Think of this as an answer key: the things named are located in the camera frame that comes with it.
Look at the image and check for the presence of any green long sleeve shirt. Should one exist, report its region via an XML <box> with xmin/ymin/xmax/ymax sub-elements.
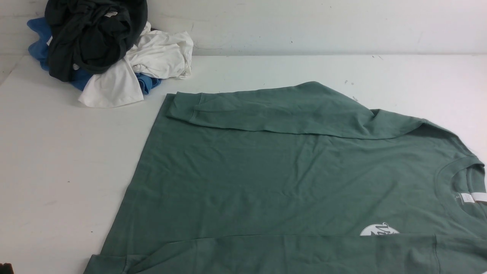
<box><xmin>84</xmin><ymin>82</ymin><xmax>487</xmax><ymax>274</ymax></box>

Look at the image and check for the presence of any white crumpled garment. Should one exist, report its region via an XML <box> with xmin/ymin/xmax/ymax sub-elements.
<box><xmin>78</xmin><ymin>22</ymin><xmax>194</xmax><ymax>108</ymax></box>

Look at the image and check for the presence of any black crumpled garment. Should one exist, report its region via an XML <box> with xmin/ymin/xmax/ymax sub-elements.
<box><xmin>44</xmin><ymin>0</ymin><xmax>148</xmax><ymax>83</ymax></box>

